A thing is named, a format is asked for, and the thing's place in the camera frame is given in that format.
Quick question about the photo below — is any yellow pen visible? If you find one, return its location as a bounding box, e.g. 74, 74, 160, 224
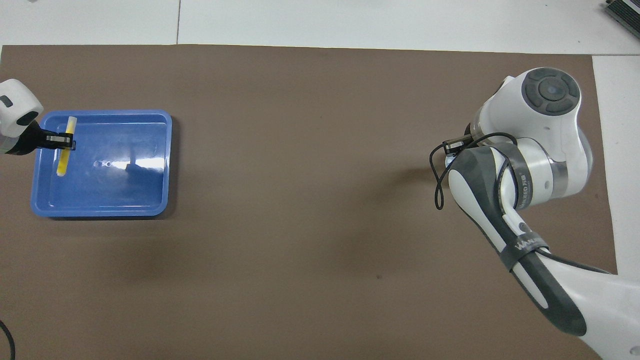
56, 116, 77, 178

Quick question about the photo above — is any brown table mat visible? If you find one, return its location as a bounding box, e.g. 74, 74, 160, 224
0, 44, 630, 360

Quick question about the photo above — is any blue plastic tray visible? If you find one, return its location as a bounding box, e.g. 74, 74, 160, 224
31, 109, 173, 219

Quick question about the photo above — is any grey ribbed device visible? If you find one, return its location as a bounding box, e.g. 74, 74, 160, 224
602, 0, 640, 38

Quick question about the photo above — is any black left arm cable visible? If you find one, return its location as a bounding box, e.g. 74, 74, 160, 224
0, 320, 16, 360

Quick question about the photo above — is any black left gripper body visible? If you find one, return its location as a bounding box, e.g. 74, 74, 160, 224
7, 122, 48, 157

